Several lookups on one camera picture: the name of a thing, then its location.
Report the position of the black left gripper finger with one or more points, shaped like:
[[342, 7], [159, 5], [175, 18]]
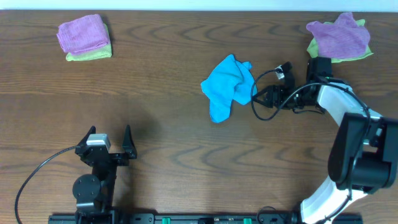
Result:
[[82, 143], [128, 144]]

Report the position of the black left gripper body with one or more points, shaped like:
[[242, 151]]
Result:
[[106, 155]]

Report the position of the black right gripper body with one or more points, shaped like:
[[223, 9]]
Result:
[[289, 98]]

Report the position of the blue microfibre cloth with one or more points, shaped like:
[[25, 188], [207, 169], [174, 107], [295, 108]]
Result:
[[231, 80]]

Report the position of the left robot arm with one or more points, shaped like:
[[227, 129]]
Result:
[[94, 192]]

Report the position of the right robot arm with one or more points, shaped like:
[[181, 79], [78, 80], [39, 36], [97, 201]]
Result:
[[363, 158]]

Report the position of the crumpled green cloth right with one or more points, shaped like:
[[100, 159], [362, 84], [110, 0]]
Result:
[[312, 49]]

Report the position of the folded green cloth left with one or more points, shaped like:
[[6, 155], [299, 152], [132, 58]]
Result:
[[99, 53]]

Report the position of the crumpled purple cloth right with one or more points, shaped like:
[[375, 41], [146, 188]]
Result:
[[340, 39]]

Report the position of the folded purple cloth left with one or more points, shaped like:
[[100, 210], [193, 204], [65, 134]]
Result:
[[83, 35]]

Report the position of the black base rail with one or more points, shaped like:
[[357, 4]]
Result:
[[148, 218]]

